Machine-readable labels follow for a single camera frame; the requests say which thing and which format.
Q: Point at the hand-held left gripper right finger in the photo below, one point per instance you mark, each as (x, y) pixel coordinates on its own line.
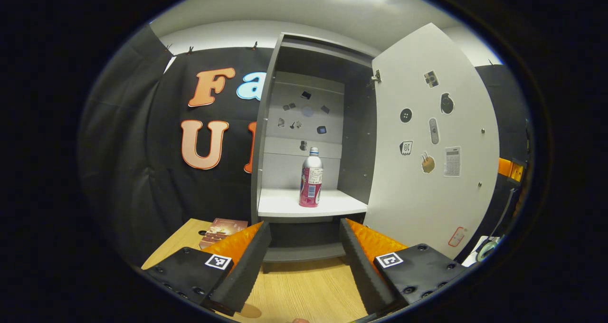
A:
(363, 275)

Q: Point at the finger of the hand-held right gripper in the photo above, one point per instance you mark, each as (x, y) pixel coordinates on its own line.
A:
(509, 168)

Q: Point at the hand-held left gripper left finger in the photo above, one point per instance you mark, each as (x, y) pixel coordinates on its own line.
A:
(247, 270)

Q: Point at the brown round coaster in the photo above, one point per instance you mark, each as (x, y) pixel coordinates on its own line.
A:
(250, 311)

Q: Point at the white cabinet door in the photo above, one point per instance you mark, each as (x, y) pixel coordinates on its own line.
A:
(394, 194)

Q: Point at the silver bottle with red label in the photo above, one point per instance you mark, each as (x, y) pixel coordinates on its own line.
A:
(311, 180)

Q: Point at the metal door hinge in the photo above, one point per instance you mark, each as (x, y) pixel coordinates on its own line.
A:
(376, 77)

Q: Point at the stack of thin books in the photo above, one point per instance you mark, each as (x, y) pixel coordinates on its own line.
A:
(221, 230)

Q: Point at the white round object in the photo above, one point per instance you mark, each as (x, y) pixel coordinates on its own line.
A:
(487, 250)

